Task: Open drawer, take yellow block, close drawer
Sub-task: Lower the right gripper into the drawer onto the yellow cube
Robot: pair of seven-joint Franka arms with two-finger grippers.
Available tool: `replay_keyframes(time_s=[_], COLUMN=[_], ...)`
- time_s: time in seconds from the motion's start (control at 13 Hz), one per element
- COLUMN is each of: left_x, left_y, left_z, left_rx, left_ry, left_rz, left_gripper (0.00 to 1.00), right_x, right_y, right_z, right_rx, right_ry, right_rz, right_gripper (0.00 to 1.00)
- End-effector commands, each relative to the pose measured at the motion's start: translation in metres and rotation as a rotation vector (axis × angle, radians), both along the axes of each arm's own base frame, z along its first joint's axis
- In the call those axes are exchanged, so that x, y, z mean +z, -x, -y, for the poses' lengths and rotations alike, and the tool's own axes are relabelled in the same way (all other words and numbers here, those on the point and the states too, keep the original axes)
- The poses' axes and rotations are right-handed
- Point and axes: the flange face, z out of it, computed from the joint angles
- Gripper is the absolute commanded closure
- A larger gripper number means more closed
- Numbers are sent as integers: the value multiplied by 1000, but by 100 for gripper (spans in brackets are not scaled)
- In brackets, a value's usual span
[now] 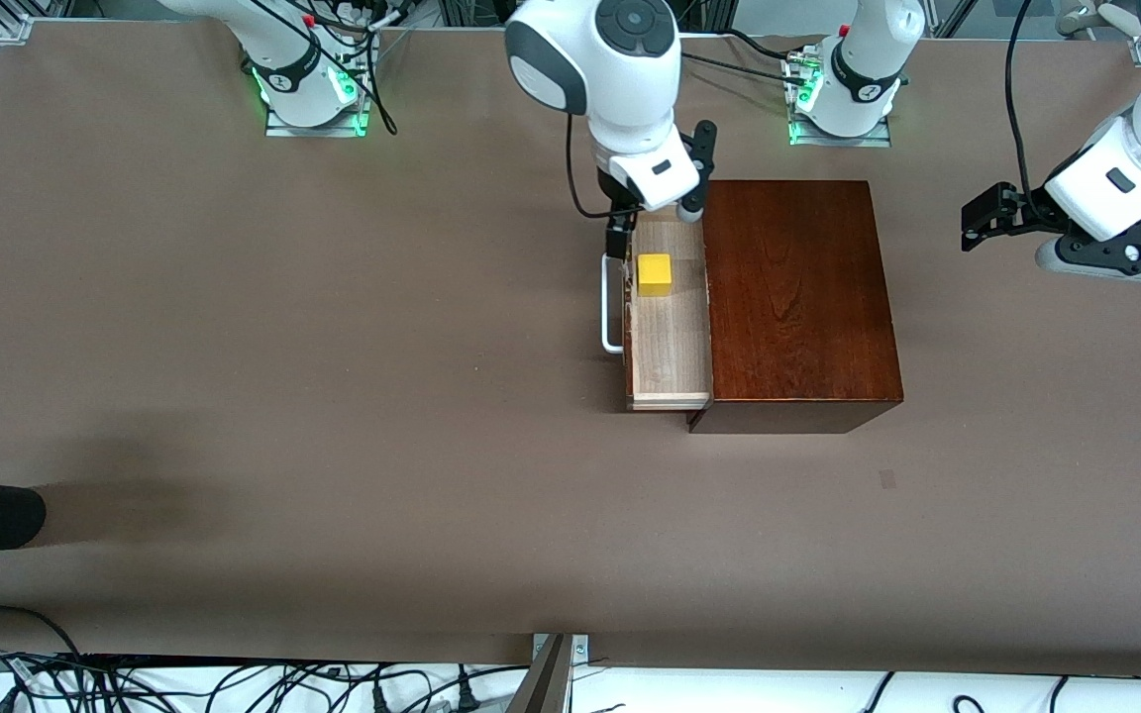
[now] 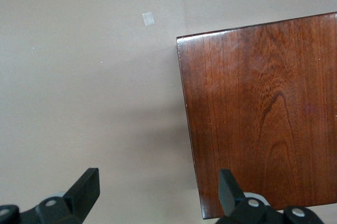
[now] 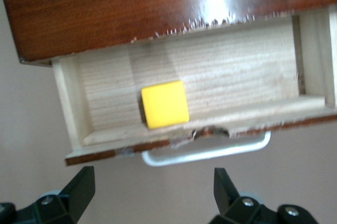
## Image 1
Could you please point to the small clear tape patch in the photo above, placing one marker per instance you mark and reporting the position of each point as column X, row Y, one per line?
column 887, row 479

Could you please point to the dark brown wooden cabinet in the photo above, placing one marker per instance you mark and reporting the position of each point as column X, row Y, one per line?
column 798, row 297

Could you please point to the grey curved fixture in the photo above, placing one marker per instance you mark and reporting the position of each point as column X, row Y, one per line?
column 1086, row 15

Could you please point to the metal frame beam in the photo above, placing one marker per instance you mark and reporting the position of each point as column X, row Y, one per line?
column 551, row 678

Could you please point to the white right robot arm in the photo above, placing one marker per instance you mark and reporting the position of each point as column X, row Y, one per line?
column 620, row 79

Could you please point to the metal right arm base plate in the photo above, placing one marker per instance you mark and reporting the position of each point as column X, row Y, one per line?
column 283, row 131

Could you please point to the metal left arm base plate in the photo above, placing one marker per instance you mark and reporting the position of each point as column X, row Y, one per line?
column 878, row 137

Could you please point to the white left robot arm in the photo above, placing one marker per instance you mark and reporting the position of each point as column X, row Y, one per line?
column 868, row 59

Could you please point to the yellow block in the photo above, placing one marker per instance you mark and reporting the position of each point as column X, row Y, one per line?
column 655, row 275

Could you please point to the brown paper table cover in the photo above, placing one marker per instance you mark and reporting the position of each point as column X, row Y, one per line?
column 333, row 396

